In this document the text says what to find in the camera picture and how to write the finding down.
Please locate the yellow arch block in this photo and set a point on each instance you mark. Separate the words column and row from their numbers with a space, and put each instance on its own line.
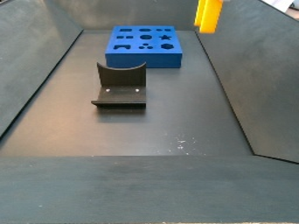
column 206, row 15

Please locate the blue foam shape board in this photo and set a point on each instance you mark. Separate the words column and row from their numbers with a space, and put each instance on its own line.
column 142, row 44

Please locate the black curved bracket stand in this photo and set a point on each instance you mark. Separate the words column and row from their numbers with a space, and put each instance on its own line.
column 121, row 86

